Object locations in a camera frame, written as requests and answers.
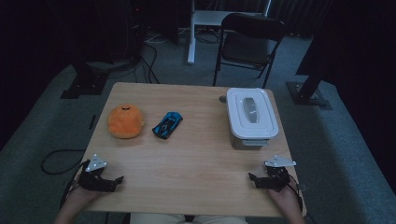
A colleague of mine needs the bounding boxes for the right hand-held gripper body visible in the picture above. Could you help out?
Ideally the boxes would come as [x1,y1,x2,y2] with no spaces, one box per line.
[255,154,297,193]

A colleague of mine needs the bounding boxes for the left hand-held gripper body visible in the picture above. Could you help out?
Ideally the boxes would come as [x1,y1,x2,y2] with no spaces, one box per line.
[77,153,118,193]

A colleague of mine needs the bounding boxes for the grey transparent storage box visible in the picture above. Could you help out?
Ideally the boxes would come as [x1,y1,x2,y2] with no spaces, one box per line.
[229,132,272,151]

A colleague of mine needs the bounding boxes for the white plastic box lid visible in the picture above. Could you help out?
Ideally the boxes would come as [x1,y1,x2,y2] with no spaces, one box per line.
[226,87,279,140]

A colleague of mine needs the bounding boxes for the orange plush toy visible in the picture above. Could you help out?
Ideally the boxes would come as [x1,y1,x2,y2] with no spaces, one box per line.
[106,104,146,140]

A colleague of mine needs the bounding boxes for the blue toy car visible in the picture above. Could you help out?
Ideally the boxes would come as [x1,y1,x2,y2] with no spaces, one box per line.
[151,111,184,140]

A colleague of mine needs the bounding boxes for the person's left hand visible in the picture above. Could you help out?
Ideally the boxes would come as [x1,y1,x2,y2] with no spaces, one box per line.
[65,183,106,208]

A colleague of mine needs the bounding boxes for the person's right hand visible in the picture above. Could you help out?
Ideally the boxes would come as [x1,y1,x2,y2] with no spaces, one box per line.
[266,182,302,214]

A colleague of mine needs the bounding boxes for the person's beige pants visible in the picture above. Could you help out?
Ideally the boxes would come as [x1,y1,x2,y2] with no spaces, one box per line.
[130,212,248,224]

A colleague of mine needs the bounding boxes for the black folding chair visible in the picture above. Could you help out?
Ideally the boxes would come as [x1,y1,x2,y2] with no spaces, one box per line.
[212,12,286,90]

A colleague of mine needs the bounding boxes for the dark equipment tower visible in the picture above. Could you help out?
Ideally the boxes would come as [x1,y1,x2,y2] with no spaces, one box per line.
[124,0,148,63]

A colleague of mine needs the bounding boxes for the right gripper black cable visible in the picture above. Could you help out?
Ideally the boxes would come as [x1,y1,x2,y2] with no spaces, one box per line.
[288,173,305,216]

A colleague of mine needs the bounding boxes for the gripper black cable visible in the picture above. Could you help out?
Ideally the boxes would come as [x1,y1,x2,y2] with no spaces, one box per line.
[59,160,92,210]
[288,173,305,216]

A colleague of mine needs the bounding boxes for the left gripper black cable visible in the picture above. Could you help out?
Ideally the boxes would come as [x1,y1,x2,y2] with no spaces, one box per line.
[59,160,92,210]

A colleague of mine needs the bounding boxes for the black floor cable loop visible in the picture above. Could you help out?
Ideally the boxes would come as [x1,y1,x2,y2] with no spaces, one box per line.
[40,148,87,175]

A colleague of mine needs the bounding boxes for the black stand with base plate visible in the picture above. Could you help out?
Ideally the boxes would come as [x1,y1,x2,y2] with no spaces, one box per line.
[60,59,110,100]
[286,69,333,111]

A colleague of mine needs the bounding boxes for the bundle of black cables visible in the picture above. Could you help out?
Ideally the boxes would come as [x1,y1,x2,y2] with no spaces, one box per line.
[106,41,162,85]

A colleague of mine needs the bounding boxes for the white cable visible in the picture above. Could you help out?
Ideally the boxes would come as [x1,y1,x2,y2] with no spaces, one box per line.
[144,33,171,45]

